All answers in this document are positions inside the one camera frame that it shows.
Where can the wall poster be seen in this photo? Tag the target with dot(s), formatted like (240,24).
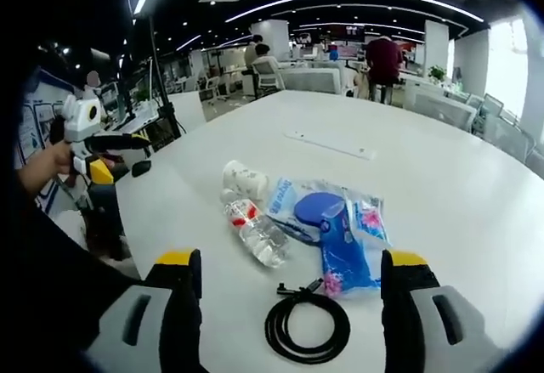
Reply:
(38,118)

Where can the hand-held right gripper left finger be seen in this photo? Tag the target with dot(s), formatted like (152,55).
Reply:
(127,326)

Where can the white desk partition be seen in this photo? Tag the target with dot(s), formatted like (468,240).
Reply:
(312,80)

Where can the blue round pouch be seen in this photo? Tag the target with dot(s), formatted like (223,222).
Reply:
(319,209)

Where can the clear bag with blue print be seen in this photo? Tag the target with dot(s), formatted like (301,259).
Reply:
(282,205)

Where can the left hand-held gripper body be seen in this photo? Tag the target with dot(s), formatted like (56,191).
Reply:
(78,122)

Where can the white patterned paper cup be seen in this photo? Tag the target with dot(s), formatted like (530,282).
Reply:
(244,179)

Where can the white and pink tissue packet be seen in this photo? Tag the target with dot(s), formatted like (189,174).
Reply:
(370,220)

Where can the small black object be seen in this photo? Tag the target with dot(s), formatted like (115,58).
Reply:
(141,168)

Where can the clear plastic water bottle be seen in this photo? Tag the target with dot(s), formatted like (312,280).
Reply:
(259,233)

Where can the white table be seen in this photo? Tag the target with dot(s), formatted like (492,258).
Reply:
(425,186)

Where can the white mesh office chair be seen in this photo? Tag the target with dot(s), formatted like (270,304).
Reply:
(267,73)

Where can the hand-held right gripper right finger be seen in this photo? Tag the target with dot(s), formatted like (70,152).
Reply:
(425,326)

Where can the blue tissue packet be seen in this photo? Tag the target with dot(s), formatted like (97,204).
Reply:
(344,262)

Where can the black tripod stand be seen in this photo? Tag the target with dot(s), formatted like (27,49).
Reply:
(159,75)

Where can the green potted plant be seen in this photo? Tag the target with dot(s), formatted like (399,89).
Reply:
(437,73)

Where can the person's left hand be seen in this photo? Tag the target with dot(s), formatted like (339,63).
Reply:
(49,162)

